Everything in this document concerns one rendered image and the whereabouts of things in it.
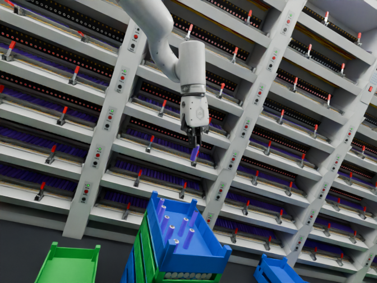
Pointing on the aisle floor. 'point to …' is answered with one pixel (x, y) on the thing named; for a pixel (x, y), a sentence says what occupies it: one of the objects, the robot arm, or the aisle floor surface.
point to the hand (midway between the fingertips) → (194, 141)
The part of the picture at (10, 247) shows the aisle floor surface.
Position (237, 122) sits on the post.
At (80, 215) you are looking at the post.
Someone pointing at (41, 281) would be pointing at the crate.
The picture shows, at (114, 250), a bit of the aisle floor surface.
